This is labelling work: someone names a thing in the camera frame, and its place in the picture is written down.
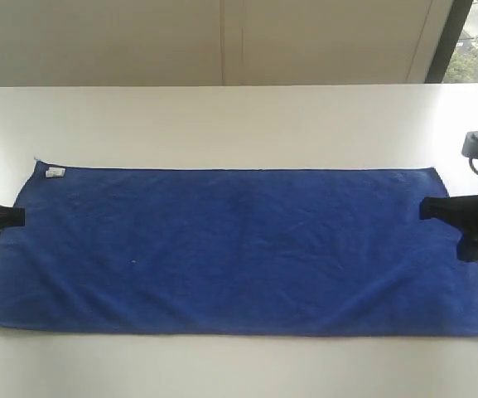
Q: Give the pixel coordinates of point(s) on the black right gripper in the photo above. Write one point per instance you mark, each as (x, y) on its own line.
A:
(459, 212)

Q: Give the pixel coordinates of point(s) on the blue towel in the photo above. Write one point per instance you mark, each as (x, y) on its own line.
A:
(311, 253)

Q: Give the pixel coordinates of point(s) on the white clothing label tag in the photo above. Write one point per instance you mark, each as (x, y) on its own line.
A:
(55, 172)

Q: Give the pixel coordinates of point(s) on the black window frame post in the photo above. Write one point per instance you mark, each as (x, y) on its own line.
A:
(447, 43)

